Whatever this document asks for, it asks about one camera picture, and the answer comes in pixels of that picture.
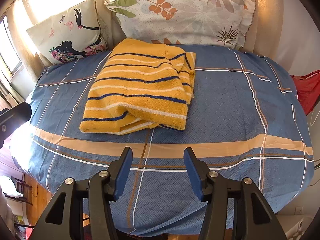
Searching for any yellow striped knit sweater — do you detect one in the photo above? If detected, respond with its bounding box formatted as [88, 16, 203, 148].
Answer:
[79, 38, 196, 135]

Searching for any dark wooden chair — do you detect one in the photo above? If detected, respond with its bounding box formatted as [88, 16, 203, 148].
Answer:
[4, 176, 33, 206]

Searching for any blue plaid bed sheet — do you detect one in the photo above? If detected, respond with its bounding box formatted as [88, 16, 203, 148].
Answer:
[10, 45, 313, 237]

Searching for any woman silhouette cushion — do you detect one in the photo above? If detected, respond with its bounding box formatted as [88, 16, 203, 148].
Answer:
[27, 0, 107, 64]

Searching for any red cloth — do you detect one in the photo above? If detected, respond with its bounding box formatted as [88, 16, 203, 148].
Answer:
[291, 70, 320, 115]

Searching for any leaf print pillow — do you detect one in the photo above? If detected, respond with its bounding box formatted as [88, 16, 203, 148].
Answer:
[104, 0, 256, 49]

